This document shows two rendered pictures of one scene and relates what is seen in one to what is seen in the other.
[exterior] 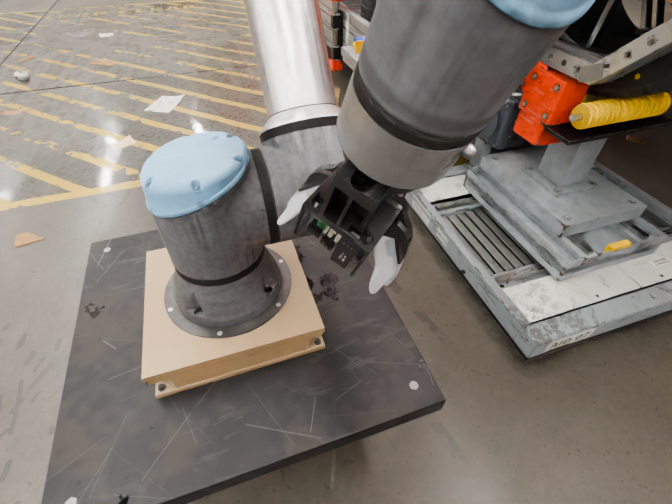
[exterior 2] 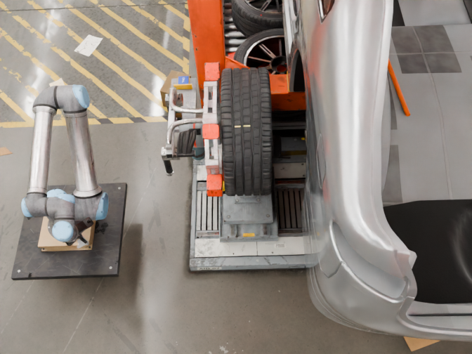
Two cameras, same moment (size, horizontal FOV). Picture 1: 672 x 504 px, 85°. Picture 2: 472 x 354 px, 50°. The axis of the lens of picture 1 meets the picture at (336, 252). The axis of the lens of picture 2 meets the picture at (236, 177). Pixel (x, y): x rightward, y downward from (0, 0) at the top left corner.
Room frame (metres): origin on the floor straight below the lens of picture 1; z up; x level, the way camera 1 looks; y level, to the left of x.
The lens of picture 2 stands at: (-0.49, -1.19, 2.97)
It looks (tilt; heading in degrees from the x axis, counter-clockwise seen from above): 58 degrees down; 20
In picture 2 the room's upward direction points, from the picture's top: 3 degrees counter-clockwise
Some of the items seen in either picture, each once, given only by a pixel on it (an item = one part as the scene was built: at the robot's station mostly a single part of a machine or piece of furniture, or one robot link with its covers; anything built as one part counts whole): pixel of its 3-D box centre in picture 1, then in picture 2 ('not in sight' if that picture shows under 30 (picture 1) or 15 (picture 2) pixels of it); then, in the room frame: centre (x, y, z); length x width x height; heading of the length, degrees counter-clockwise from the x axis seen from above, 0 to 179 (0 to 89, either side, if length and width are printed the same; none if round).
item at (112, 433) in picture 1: (249, 346); (79, 238); (0.44, 0.20, 0.15); 0.60 x 0.60 x 0.30; 19
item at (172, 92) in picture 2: not in sight; (187, 96); (1.01, -0.41, 1.03); 0.19 x 0.18 x 0.11; 108
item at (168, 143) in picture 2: not in sight; (185, 128); (0.82, -0.47, 1.03); 0.19 x 0.18 x 0.11; 108
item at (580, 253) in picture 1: (552, 207); (247, 203); (0.98, -0.73, 0.13); 0.50 x 0.36 x 0.10; 18
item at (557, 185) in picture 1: (571, 151); (247, 184); (1.01, -0.72, 0.32); 0.40 x 0.30 x 0.28; 18
